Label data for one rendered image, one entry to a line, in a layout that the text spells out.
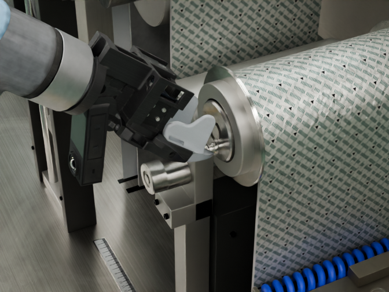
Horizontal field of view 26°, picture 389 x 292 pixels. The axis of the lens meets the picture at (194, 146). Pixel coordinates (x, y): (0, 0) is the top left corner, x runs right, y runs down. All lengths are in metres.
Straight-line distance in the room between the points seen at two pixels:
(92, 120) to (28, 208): 0.57
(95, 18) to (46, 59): 0.86
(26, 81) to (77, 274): 0.56
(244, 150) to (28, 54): 0.29
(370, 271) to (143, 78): 0.42
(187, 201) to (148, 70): 0.25
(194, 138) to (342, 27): 0.46
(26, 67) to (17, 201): 0.67
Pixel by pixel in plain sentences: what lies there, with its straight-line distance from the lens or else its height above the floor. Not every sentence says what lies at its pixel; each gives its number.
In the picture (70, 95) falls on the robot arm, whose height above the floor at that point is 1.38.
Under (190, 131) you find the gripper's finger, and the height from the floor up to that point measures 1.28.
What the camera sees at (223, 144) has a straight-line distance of 0.98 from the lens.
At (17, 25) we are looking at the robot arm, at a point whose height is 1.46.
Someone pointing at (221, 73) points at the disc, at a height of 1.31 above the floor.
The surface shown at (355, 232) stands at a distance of 1.15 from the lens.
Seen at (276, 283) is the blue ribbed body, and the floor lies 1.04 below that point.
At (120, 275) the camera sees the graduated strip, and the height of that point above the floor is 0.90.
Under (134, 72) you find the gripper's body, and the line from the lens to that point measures 0.87.
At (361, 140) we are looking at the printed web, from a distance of 1.04.
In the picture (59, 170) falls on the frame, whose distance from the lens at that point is 1.29.
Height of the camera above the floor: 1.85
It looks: 38 degrees down
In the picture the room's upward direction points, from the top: straight up
